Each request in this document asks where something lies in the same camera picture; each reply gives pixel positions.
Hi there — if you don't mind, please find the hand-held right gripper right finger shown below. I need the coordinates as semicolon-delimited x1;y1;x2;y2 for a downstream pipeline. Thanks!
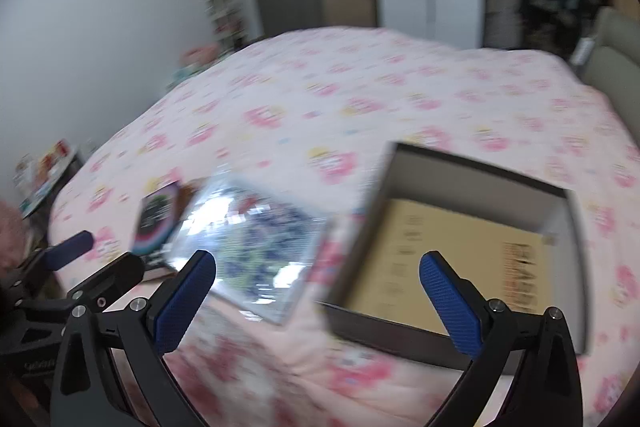
419;251;586;427

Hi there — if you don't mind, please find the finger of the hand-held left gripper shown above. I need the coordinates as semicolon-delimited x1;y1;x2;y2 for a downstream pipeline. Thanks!
27;230;96;274
67;252;146;309

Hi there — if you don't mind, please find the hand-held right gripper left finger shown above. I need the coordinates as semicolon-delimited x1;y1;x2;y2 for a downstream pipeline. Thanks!
50;250;217;427

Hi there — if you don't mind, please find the black rainbow-ring box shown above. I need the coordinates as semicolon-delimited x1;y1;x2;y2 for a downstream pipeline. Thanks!
131;180;195;281

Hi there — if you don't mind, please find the clear bead kit packet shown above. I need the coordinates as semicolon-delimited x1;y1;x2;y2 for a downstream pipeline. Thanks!
167;174;336;326

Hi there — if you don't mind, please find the black cardboard box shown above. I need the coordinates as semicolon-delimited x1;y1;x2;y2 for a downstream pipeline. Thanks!
320;141;590;372

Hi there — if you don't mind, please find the pink plush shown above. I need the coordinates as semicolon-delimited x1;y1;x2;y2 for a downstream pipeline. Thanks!
0;198;32;274

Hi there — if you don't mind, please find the small cluttered side table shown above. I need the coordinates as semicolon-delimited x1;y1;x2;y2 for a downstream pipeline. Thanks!
12;138;84;219

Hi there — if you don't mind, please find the pink toy pile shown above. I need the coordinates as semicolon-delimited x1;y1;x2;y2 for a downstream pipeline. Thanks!
167;43;222;88

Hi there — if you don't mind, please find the pink printed blanket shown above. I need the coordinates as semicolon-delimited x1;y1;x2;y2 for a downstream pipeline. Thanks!
47;26;640;427

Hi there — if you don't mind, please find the toy shelf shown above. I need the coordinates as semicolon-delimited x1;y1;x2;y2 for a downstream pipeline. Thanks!
204;0;252;54

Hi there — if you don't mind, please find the white socket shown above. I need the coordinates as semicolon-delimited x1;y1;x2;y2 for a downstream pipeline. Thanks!
570;36;597;66

